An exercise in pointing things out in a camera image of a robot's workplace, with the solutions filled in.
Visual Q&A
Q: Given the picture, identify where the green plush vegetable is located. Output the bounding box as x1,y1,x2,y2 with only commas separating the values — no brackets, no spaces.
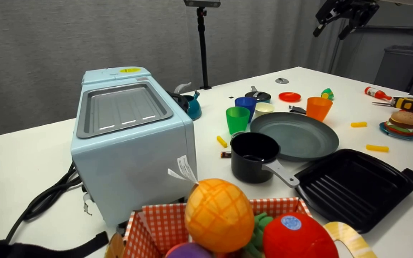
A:
240,213,275,258

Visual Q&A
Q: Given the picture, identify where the grey round plate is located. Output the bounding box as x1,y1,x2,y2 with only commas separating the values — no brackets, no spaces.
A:
247,111,341,164

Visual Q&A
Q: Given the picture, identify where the black camera tripod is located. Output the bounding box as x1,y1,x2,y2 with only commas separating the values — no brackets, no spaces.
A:
181,0,222,92

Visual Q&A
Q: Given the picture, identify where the orange plush pineapple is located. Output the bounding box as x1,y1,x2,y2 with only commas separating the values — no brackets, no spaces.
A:
183,178,256,256

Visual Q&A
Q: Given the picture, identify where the black pot with grey handle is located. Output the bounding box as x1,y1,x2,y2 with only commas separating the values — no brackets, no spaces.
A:
229,131,301,190

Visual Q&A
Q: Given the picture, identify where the black ribbed grill tray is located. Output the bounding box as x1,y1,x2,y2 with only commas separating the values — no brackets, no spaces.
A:
293,148,413,236

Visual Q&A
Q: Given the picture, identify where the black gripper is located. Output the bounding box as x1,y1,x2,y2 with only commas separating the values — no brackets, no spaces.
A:
311,0,381,42

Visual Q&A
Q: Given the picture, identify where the black power cable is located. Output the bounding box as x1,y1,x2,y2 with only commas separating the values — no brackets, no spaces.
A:
4,161,84,247

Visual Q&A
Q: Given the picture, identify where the orange translucent plastic cup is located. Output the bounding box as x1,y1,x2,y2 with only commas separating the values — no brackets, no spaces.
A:
305,97,335,124

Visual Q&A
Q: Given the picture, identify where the light blue toaster oven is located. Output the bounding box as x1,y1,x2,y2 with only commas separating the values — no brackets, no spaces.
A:
70,65,199,230

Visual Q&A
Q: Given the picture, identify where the red round lid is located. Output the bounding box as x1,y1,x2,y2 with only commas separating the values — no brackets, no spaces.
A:
276,91,302,105

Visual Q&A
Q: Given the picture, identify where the red toy ketchup bottle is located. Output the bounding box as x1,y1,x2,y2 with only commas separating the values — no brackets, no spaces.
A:
362,85,394,104

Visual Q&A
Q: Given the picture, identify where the purple plush fruit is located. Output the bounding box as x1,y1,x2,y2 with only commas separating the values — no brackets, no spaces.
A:
163,242,213,258

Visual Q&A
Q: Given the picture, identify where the wicker basket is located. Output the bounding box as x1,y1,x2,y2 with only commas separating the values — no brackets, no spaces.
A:
118,197,313,258

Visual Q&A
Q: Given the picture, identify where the small teal plate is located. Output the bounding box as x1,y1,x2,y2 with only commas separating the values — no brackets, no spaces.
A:
378,121,413,143

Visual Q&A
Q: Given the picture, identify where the toy hamburger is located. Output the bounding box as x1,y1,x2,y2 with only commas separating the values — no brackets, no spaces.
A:
382,110,413,138

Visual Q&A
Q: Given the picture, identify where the green plastic cup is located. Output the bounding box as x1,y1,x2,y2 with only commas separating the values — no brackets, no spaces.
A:
223,105,252,137

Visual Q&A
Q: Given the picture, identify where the teal plastic cup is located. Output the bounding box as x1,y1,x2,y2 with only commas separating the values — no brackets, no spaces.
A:
184,91,203,123

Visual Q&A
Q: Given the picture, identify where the black strap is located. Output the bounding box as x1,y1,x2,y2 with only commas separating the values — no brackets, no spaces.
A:
0,229,110,258

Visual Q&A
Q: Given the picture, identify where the cream plastic cup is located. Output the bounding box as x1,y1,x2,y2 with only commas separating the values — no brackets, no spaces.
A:
252,102,276,121

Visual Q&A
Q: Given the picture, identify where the blue plastic cup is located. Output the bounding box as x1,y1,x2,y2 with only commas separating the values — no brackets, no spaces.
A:
233,97,257,123

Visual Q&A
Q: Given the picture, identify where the red plush tomato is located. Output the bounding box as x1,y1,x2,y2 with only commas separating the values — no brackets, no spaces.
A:
260,211,341,258

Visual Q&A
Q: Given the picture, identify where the green yellow toy corn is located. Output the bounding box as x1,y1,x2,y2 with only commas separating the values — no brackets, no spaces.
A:
319,87,335,102

